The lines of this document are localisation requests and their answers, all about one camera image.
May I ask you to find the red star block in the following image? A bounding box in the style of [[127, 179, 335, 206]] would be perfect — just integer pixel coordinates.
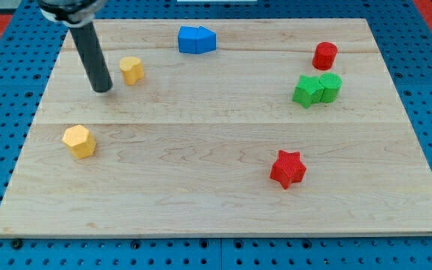
[[270, 150, 307, 189]]

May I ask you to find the green star block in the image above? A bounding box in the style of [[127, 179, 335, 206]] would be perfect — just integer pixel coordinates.
[[292, 75, 324, 109]]

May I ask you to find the light wooden board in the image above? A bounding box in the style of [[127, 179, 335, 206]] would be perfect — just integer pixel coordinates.
[[0, 19, 432, 239]]

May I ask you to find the red cylinder block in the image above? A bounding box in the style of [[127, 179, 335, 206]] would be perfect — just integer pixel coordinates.
[[312, 42, 338, 71]]

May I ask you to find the blue triangle block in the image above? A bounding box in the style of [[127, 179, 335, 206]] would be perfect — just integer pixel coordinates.
[[196, 26, 217, 54]]

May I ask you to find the yellow hexagon block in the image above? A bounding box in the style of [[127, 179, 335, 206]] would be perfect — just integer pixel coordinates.
[[61, 124, 96, 159]]

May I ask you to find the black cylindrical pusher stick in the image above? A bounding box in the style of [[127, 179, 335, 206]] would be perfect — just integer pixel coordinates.
[[70, 22, 113, 93]]

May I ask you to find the green cylinder block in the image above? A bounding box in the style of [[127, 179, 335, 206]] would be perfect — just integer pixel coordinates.
[[319, 73, 342, 104]]

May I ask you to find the blue cube block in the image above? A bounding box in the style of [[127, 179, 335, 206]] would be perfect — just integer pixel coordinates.
[[178, 25, 198, 54]]

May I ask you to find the yellow heart block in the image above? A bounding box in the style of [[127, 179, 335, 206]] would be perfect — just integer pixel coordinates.
[[119, 56, 145, 86]]

